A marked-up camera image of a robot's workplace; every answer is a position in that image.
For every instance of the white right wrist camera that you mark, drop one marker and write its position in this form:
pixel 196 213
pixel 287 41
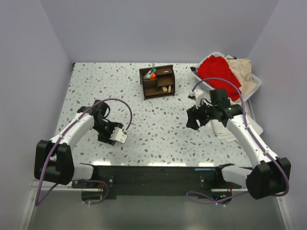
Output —
pixel 197 96

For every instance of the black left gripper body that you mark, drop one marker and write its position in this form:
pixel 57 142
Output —
pixel 105 130

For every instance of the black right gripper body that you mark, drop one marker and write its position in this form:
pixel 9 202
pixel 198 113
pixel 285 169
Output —
pixel 209 111

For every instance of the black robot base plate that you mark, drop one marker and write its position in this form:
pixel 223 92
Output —
pixel 113 181

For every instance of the brown wooden desk organizer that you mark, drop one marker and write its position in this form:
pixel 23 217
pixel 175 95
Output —
pixel 152 88

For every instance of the beige cloth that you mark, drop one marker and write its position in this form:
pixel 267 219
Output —
pixel 242 70

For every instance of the white folded towel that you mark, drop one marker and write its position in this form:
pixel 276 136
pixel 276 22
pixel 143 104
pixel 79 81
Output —
pixel 223 133

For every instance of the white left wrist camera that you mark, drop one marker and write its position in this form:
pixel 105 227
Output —
pixel 118 135

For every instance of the white plastic laundry basket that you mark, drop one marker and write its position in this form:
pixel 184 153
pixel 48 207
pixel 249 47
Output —
pixel 207 87

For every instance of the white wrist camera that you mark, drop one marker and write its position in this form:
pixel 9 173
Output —
pixel 118 135
pixel 197 96

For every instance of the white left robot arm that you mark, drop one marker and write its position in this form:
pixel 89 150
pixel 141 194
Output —
pixel 53 158

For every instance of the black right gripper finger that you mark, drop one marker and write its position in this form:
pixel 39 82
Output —
pixel 191 122
pixel 203 119

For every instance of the red cloth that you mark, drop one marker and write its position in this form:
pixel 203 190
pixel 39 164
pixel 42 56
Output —
pixel 217 67

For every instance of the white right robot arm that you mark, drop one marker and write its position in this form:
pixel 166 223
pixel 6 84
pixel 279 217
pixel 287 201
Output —
pixel 269 175

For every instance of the blue pen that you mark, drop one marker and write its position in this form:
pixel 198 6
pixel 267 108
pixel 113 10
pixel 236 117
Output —
pixel 204 169

